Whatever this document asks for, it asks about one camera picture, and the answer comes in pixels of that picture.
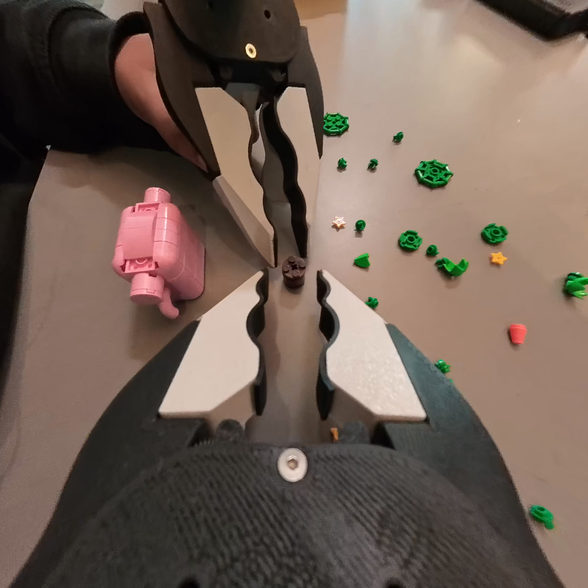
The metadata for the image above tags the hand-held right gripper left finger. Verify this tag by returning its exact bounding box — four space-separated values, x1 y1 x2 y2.
157 269 271 425

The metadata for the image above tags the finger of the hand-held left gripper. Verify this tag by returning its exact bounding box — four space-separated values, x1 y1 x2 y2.
261 86 322 258
194 84 279 268

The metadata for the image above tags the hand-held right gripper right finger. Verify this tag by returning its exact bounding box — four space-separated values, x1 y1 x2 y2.
316 269 429 423

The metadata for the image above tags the brown round toy brick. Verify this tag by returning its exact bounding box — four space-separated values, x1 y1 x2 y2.
281 256 307 290

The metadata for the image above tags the person's left forearm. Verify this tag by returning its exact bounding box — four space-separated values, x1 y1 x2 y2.
0 0 171 154

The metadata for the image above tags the person's left hand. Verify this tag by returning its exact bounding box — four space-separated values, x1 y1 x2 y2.
113 32 208 171

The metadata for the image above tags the green lattice round plate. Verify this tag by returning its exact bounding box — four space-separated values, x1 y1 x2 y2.
414 159 454 189
322 111 350 137

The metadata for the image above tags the pink toy brick pig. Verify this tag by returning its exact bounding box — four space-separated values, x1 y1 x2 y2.
111 187 206 319

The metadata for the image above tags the person's black jacket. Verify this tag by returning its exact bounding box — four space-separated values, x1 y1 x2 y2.
0 138 49 414

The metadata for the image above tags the black flat object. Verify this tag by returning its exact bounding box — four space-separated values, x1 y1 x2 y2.
475 0 588 41

